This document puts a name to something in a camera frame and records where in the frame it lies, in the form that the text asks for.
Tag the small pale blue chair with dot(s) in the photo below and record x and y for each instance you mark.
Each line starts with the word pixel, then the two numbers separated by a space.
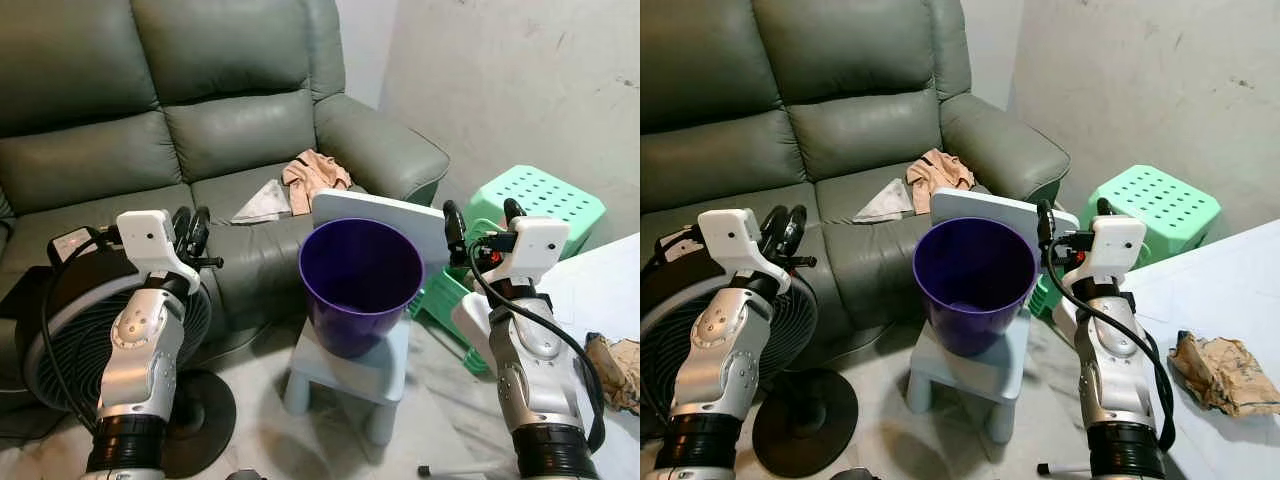
pixel 985 372
pixel 370 372

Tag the crumpled brown paper trash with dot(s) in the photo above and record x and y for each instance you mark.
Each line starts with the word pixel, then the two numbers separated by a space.
pixel 618 372
pixel 1225 375

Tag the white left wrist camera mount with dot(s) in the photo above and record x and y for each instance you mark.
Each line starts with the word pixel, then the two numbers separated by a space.
pixel 150 238
pixel 732 238

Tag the flat grey-white paper piece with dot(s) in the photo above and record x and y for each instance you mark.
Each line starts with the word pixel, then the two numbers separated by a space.
pixel 888 203
pixel 265 205

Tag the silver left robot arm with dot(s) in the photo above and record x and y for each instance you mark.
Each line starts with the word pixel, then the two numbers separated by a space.
pixel 712 350
pixel 140 350

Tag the green perforated plastic stool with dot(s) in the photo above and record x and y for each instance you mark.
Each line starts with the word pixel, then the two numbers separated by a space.
pixel 1160 200
pixel 545 195

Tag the grey-green leather sofa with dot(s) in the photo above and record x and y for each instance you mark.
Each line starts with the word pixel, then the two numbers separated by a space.
pixel 90 150
pixel 720 150

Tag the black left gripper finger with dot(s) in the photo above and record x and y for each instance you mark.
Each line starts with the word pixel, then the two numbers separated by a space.
pixel 201 232
pixel 181 235
pixel 797 232
pixel 774 230

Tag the black round floor fan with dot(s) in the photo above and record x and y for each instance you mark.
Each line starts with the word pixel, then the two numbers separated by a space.
pixel 75 345
pixel 675 335

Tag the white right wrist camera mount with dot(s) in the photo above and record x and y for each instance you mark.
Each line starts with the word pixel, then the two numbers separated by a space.
pixel 1118 245
pixel 535 245

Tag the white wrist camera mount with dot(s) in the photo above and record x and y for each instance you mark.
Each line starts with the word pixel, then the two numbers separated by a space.
pixel 1118 245
pixel 150 238
pixel 732 238
pixel 535 245

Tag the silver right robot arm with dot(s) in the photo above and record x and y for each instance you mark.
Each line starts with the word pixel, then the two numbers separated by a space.
pixel 1115 370
pixel 530 375

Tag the white marker with black cap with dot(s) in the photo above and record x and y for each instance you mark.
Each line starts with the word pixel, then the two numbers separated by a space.
pixel 470 469
pixel 1062 467

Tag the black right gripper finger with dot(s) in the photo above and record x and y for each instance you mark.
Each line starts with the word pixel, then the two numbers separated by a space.
pixel 453 230
pixel 1105 208
pixel 1045 225
pixel 513 212

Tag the purple plastic rubbish bin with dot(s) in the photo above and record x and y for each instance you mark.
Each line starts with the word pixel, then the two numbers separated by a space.
pixel 352 300
pixel 968 300

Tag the crumpled beige cloth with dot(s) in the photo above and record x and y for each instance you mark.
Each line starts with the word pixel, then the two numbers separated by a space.
pixel 935 175
pixel 312 178

